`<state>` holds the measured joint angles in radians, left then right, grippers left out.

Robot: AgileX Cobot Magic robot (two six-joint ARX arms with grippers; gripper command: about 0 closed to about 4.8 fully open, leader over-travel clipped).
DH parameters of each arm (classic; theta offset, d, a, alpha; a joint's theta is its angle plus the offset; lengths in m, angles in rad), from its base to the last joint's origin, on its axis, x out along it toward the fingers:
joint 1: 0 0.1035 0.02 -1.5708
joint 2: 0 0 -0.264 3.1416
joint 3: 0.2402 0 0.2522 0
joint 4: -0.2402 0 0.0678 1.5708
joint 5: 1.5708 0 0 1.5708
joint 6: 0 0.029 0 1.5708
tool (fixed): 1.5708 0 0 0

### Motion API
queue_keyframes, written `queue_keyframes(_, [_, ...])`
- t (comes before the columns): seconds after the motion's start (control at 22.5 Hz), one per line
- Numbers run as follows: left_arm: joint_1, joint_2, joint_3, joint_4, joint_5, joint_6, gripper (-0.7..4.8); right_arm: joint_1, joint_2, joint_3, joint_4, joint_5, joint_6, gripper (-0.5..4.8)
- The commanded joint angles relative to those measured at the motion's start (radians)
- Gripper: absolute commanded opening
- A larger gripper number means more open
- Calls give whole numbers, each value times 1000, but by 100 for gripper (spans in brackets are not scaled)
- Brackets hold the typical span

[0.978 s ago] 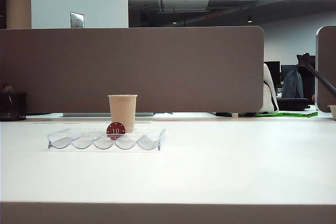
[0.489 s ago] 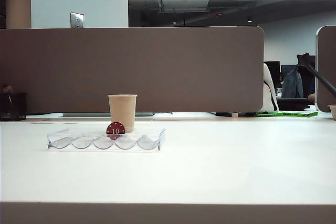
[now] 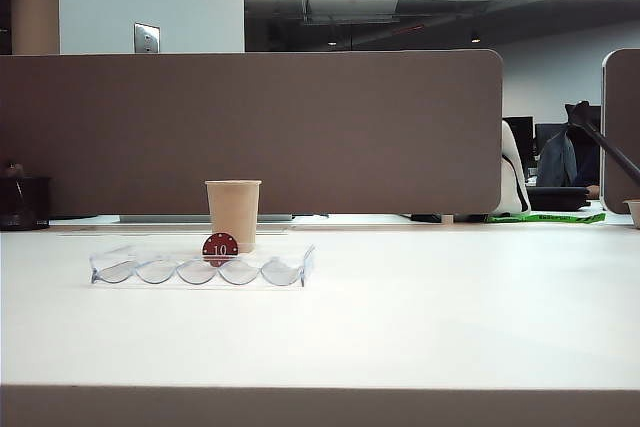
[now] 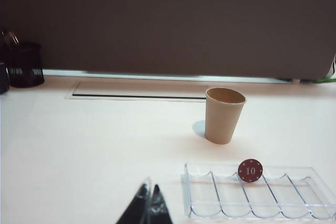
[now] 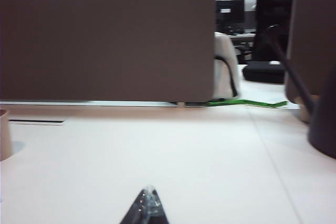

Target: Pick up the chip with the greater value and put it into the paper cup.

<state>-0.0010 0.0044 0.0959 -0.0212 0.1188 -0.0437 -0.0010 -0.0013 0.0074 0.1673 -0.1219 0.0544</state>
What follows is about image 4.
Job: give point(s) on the clear plastic chip tray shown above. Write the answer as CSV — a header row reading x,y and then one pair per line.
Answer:
x,y
283,203

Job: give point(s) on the brown paper cup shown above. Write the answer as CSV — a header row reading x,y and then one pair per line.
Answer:
x,y
220,124

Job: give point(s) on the black cylindrical container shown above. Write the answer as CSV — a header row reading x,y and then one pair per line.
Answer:
x,y
4,77

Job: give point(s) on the red poker chip 10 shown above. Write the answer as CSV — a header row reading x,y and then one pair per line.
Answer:
x,y
250,165

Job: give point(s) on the black mesh pen holder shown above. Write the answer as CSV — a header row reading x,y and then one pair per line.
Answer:
x,y
25,61

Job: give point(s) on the wide brown desk divider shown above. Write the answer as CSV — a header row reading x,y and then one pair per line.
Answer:
x,y
157,24

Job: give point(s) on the green tape strip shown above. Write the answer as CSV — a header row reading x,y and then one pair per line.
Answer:
x,y
328,79

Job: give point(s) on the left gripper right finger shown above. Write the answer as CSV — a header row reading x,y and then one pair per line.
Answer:
x,y
160,211

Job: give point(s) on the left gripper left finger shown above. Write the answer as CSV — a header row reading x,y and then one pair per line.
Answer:
x,y
137,208

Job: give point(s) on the beige divider clamp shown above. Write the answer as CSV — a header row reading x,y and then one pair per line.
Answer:
x,y
295,80

